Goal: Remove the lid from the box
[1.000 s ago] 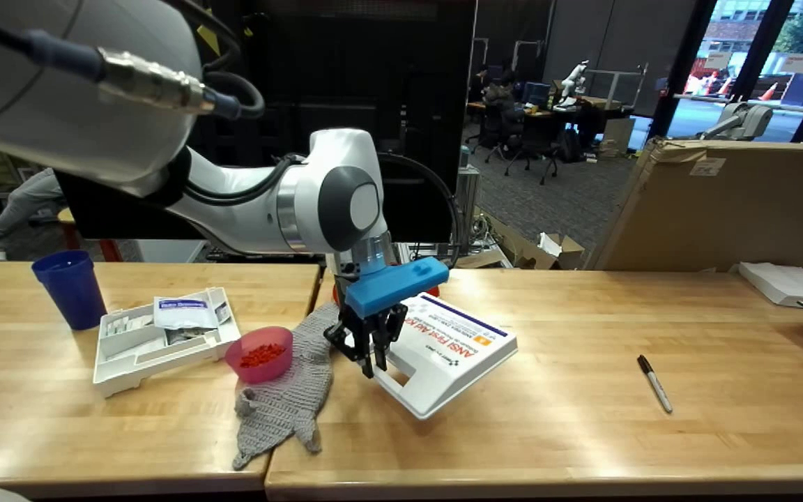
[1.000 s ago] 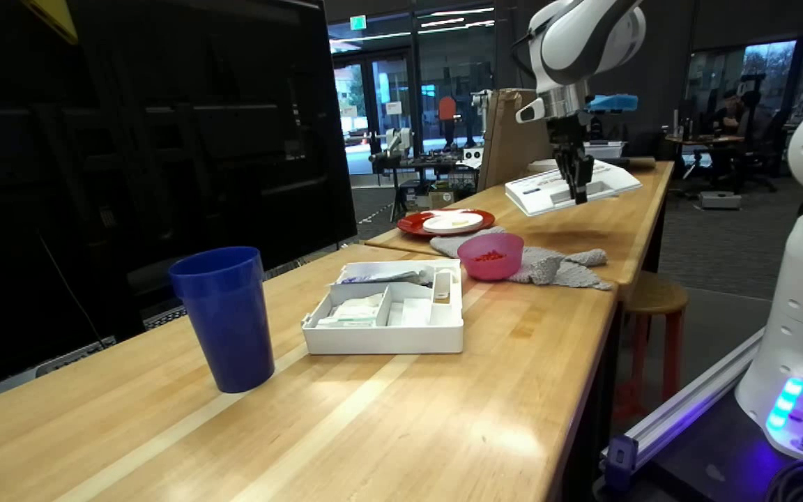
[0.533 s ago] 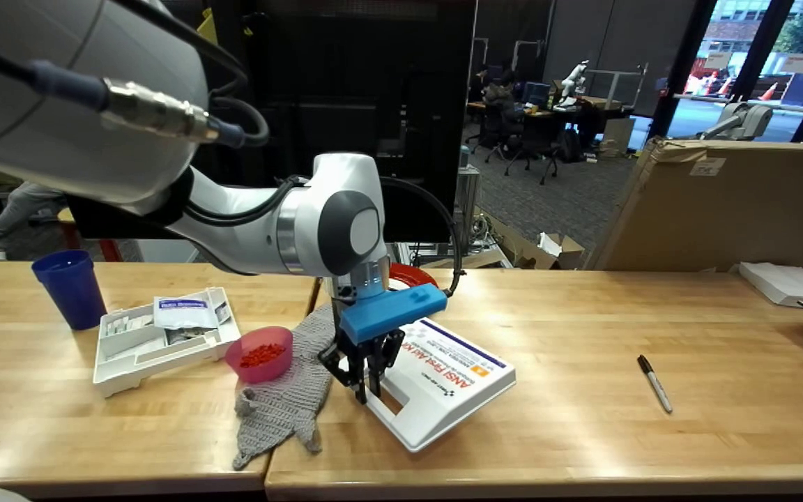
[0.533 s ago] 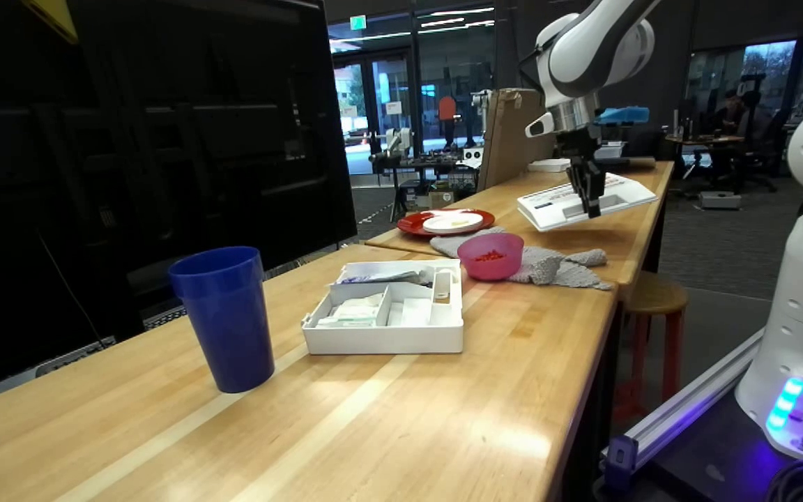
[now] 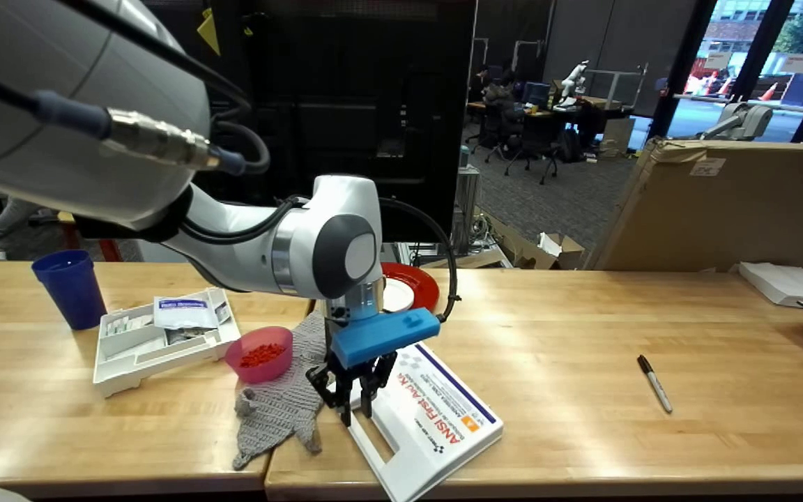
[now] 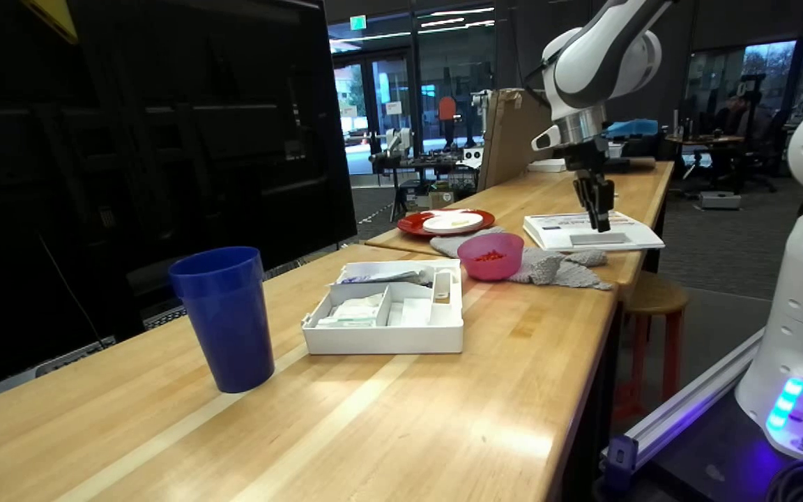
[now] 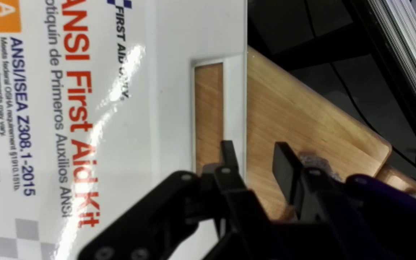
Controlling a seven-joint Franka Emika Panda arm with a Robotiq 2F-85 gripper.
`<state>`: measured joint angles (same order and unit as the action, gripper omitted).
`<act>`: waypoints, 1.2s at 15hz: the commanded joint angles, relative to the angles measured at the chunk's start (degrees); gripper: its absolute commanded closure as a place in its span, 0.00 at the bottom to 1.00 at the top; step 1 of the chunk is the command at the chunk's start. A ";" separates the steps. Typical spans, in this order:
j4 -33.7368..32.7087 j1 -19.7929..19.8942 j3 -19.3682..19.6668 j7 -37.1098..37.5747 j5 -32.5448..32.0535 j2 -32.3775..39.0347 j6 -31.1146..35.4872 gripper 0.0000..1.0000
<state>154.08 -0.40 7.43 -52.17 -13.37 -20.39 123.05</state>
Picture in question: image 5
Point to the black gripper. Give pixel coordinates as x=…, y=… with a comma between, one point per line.
x=354, y=368

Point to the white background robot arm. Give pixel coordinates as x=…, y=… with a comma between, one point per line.
x=572, y=84

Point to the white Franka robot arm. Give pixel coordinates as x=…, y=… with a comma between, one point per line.
x=67, y=112

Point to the small open cardboard box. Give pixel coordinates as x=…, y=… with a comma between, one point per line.
x=530, y=253

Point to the gray knitted cloth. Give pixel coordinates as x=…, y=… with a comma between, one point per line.
x=271, y=420

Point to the pink plastic bowl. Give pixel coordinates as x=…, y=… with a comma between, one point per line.
x=261, y=359

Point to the small white dish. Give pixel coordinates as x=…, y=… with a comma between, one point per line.
x=399, y=297

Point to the red round plate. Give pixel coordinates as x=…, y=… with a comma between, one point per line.
x=421, y=281

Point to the white packet with blue label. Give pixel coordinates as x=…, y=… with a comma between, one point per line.
x=183, y=314

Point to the white first aid kit base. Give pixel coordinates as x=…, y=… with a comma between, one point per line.
x=141, y=366

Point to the large black screen panel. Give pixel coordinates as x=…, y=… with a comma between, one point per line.
x=354, y=92

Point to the black marker pen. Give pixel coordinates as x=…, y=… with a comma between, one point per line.
x=653, y=382

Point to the blue plastic cup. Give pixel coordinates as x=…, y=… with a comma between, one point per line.
x=70, y=288

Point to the black office chair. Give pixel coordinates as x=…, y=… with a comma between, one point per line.
x=537, y=140

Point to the yellow triangle sticker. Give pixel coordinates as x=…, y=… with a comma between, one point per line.
x=209, y=31

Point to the white paper stack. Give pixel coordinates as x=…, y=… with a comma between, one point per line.
x=787, y=283

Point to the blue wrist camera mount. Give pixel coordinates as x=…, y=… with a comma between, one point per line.
x=384, y=336

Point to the gray metal post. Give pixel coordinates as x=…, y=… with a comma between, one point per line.
x=467, y=204

